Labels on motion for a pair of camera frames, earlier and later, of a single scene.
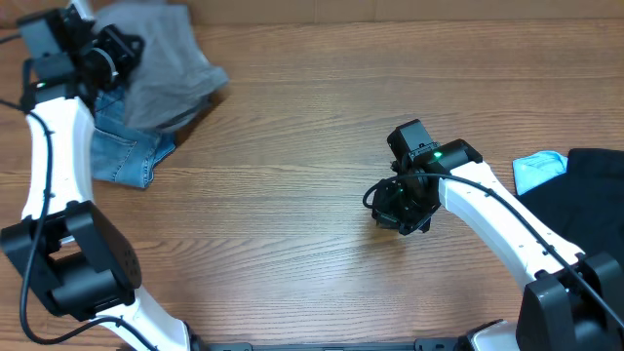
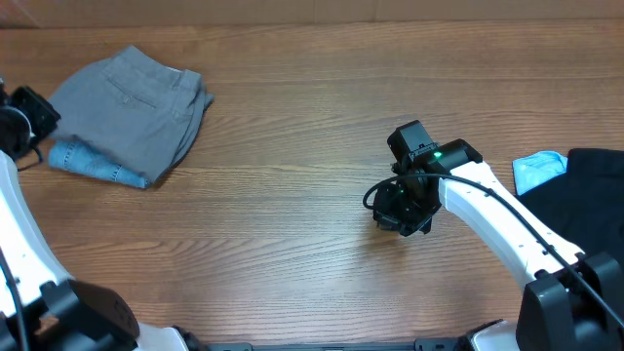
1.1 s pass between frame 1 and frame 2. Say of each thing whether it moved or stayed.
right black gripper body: stayed
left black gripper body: moved
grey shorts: moved
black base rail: stayed
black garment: stayed
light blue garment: stayed
